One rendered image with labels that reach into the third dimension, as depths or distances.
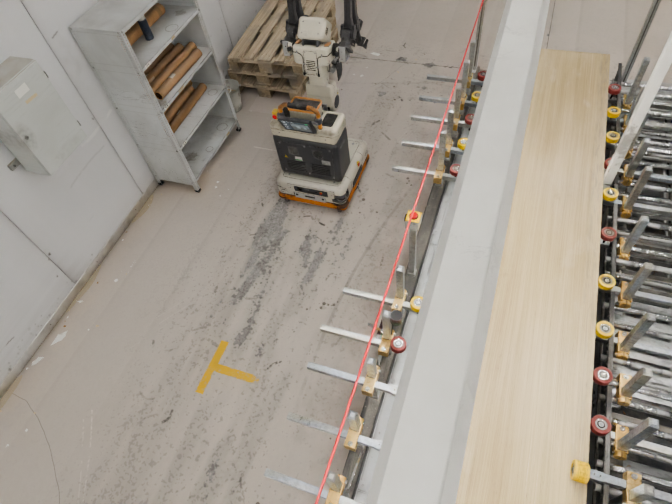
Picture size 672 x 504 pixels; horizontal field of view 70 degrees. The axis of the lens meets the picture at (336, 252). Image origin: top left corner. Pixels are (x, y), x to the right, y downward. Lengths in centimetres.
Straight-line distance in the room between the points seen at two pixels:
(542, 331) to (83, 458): 290
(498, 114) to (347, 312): 268
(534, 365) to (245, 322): 208
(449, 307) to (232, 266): 333
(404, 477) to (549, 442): 174
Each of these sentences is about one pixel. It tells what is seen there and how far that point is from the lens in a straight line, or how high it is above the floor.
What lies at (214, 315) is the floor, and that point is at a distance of 379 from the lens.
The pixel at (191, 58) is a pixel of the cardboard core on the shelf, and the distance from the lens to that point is 448.
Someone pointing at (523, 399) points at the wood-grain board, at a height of 90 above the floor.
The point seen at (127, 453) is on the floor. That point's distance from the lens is 363.
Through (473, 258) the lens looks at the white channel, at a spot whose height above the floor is 246.
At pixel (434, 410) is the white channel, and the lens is 68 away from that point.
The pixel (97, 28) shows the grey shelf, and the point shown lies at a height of 155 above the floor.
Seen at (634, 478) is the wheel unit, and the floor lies 97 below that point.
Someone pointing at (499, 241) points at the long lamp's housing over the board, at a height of 236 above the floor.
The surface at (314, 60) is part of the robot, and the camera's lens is 372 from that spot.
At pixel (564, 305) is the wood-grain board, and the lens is 267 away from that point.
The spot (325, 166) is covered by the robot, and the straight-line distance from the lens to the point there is 387.
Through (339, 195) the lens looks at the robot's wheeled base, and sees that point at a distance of 393.
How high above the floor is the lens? 311
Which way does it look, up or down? 53 degrees down
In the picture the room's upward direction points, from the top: 11 degrees counter-clockwise
